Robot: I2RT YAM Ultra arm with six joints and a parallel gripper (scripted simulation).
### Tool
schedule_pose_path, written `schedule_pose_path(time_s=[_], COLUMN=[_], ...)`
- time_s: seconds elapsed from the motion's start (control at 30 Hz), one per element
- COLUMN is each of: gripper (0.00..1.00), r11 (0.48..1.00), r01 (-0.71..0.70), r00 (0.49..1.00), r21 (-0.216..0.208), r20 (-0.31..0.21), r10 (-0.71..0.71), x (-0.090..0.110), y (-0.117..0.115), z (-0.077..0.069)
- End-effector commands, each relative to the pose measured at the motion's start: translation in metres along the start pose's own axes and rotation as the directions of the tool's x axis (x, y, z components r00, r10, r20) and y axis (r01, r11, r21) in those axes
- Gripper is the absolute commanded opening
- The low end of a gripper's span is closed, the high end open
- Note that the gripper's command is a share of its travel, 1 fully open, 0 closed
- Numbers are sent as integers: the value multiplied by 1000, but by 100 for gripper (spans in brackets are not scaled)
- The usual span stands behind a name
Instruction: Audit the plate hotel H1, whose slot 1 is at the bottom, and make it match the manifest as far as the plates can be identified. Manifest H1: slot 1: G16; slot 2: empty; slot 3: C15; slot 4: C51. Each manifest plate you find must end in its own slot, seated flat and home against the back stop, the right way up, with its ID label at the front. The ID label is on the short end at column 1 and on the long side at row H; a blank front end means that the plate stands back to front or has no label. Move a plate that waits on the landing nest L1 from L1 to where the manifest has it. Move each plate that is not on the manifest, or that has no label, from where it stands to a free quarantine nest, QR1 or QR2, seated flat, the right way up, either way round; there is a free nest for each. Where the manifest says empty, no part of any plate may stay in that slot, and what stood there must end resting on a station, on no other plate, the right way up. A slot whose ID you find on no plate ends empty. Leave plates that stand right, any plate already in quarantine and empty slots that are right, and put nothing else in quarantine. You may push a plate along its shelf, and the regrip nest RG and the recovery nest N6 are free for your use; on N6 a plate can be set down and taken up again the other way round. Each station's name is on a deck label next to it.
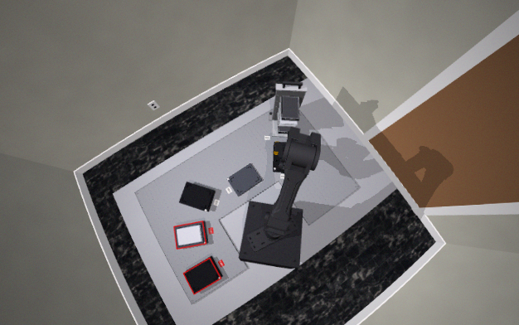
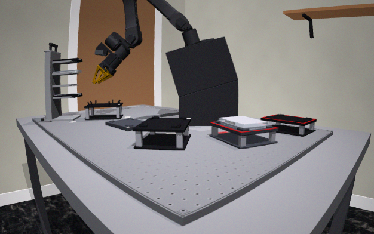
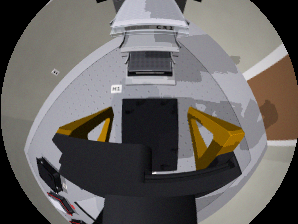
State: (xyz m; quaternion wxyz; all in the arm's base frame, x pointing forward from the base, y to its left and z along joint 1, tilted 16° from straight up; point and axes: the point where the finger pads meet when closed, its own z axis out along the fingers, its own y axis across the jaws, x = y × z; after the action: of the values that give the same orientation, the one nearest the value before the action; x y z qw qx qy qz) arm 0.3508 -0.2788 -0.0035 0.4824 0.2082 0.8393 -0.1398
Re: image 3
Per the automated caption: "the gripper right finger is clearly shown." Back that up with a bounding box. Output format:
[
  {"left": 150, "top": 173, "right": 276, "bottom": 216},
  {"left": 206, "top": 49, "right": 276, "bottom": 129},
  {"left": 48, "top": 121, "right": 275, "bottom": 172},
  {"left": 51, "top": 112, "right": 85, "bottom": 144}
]
[{"left": 187, "top": 107, "right": 245, "bottom": 170}]

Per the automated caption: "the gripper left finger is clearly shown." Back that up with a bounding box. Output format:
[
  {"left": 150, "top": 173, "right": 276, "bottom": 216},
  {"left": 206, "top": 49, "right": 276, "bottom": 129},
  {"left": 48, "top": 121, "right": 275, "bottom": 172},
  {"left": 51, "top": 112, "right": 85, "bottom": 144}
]
[{"left": 56, "top": 107, "right": 114, "bottom": 142}]

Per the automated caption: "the white microplate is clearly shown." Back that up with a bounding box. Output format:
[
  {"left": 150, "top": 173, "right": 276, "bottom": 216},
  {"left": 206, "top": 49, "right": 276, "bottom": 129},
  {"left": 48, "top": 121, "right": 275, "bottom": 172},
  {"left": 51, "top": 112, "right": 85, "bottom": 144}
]
[{"left": 49, "top": 196, "right": 68, "bottom": 213}]

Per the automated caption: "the dark grey shelf rack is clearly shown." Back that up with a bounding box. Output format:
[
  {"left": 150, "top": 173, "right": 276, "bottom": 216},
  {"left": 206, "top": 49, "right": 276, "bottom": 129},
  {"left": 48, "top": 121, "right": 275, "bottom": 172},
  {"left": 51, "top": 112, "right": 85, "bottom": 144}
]
[{"left": 113, "top": 0, "right": 187, "bottom": 86}]

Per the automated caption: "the grey perforated base plate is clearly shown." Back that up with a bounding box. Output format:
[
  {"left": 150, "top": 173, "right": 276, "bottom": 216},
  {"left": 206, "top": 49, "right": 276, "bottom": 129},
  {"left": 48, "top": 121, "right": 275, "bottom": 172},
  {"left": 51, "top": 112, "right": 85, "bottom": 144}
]
[{"left": 27, "top": 41, "right": 242, "bottom": 224}]

